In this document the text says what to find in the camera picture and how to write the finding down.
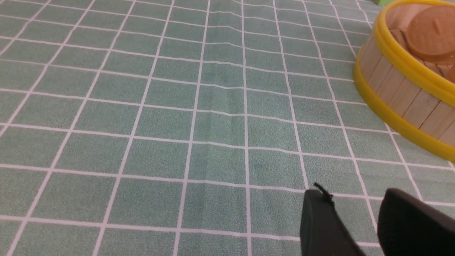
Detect green object at table edge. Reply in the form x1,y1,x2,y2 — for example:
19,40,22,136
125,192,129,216
372,0,395,7

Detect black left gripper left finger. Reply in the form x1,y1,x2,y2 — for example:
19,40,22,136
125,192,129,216
300,183,365,256

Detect green checkered tablecloth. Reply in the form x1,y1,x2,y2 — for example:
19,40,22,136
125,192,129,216
0,0,454,256

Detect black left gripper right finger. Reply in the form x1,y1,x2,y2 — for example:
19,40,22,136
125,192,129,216
377,188,455,256

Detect wooden steamer basket yellow rims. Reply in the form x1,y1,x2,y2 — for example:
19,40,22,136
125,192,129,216
353,0,455,162

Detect brown round bun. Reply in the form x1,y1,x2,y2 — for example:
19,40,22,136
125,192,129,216
405,5,455,65

